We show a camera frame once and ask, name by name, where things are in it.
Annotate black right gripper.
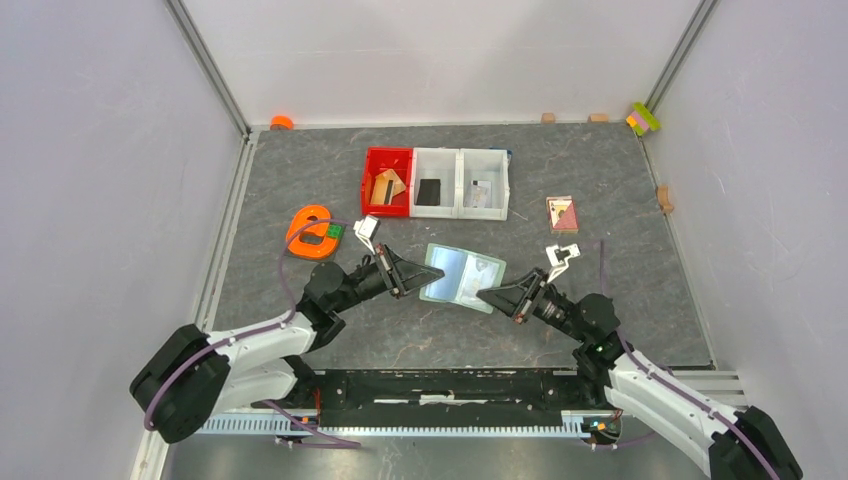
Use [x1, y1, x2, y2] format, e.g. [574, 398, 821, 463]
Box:
[475, 267, 587, 343]

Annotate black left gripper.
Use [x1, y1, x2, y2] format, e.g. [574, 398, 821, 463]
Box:
[332, 242, 445, 313]

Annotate gold credit card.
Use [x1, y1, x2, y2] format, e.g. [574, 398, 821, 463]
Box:
[392, 169, 406, 199]
[370, 169, 398, 205]

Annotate silver credit card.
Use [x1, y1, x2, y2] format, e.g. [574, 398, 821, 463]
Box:
[464, 180, 492, 208]

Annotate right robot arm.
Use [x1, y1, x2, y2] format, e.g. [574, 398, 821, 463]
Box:
[477, 269, 804, 479]

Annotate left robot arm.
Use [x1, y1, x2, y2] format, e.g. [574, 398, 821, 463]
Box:
[129, 244, 444, 444]

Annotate black card in bin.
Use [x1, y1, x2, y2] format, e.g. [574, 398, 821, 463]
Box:
[414, 178, 441, 207]

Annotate red playing card box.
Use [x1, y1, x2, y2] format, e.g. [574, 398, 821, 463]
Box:
[546, 195, 579, 233]

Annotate green toy brick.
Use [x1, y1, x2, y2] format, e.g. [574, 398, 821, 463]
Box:
[325, 223, 345, 241]

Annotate orange curved toy track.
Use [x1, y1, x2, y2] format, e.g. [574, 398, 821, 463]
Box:
[285, 204, 342, 261]

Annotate white bin left compartment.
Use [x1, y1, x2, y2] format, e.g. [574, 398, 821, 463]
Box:
[409, 147, 460, 219]

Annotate white bin compartment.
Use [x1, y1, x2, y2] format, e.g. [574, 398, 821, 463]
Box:
[409, 147, 460, 219]
[458, 149, 511, 221]

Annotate red plastic bin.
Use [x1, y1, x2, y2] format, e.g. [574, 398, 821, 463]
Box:
[360, 147, 413, 218]

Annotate white bin right compartment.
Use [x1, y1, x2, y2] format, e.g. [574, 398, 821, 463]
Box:
[458, 149, 511, 221]

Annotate wooden arch block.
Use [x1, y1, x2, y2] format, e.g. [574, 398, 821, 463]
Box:
[656, 185, 675, 215]

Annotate wooden block right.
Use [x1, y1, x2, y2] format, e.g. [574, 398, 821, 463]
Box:
[587, 113, 609, 123]

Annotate orange tape roll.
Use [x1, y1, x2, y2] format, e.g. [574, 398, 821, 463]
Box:
[269, 115, 294, 130]

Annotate multicolour toy brick stack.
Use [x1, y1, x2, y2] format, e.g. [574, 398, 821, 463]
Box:
[625, 102, 661, 137]

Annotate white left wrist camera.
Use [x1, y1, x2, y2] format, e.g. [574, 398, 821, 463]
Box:
[353, 215, 380, 254]

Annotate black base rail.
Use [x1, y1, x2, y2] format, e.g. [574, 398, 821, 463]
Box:
[275, 367, 616, 412]

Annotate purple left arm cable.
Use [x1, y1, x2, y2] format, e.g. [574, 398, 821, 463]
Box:
[142, 218, 364, 452]

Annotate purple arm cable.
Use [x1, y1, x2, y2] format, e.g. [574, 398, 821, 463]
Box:
[142, 218, 364, 452]
[576, 239, 783, 480]

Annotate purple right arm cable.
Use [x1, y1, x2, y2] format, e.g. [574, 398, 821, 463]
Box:
[576, 239, 783, 480]

